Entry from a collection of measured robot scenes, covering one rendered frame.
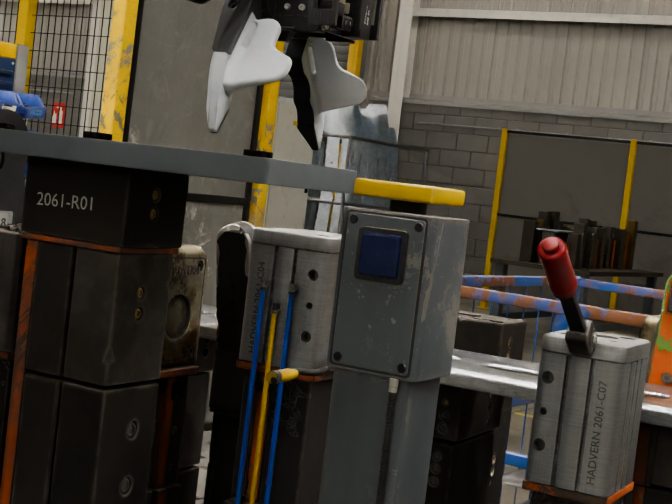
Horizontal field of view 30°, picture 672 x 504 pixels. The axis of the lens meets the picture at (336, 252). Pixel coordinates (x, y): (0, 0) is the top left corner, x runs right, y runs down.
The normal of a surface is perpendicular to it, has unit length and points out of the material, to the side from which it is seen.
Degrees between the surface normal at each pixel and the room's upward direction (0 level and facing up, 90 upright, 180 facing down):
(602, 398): 90
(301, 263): 90
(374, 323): 90
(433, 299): 90
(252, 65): 57
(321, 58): 122
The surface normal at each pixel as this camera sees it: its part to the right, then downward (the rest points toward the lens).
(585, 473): -0.46, 0.00
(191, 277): 0.88, 0.13
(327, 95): -0.40, 0.53
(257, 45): -0.32, -0.55
